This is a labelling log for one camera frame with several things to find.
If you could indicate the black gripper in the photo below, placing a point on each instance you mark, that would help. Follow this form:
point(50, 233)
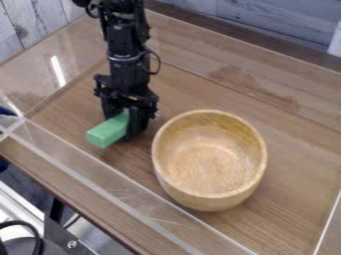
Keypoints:
point(123, 89)

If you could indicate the green rectangular block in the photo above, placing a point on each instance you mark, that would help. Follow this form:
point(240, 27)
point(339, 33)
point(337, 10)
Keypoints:
point(109, 131)

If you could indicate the brown wooden bowl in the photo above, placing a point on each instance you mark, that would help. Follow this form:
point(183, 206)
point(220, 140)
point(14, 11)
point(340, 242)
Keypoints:
point(210, 157)

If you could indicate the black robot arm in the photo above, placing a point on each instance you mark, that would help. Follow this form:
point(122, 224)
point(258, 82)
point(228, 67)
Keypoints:
point(126, 29)

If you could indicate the blue object at left edge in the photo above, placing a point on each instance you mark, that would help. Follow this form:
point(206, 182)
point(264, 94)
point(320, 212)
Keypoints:
point(7, 118)

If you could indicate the black table leg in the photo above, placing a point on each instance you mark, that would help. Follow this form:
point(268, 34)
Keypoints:
point(56, 210)

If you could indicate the clear acrylic barrier wall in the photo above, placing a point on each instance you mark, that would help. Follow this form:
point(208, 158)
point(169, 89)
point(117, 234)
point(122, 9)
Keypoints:
point(282, 88)

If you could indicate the black metal bracket with screw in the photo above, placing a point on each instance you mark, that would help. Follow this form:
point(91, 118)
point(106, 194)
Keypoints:
point(60, 242)

